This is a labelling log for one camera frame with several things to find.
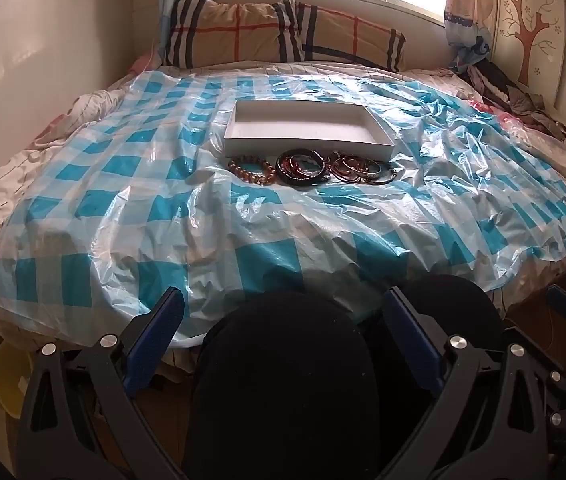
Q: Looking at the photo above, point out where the cream panel with tree print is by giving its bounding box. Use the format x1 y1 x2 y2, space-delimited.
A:
493 0 566 111

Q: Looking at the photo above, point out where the blue checkered plastic sheet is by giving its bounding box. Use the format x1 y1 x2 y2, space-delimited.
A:
0 71 566 348

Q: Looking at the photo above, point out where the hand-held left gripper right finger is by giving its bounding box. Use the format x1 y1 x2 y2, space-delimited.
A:
382 287 548 480

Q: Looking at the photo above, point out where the pile of clothes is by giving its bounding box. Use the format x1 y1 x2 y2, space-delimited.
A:
467 60 566 161

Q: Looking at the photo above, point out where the pink cloth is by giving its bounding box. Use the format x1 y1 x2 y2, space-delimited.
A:
127 54 165 75

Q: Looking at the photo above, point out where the yellow basin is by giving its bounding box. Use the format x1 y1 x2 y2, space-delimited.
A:
0 345 34 418

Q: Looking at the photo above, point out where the black leather bracelet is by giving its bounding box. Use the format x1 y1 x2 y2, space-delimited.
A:
275 148 332 189

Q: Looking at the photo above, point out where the amber bead bracelet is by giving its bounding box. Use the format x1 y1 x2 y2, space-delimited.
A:
227 154 277 187

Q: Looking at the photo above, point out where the plaid pillow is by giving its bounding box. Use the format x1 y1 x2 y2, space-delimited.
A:
273 0 407 72
165 0 305 68

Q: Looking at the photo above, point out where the white cardboard box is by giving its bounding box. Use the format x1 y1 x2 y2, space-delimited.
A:
223 99 395 161

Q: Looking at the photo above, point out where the engraved wide silver bangle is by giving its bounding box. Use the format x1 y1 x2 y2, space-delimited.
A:
350 157 398 186

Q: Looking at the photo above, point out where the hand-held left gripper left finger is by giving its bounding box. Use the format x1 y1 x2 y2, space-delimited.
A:
16 286 186 480

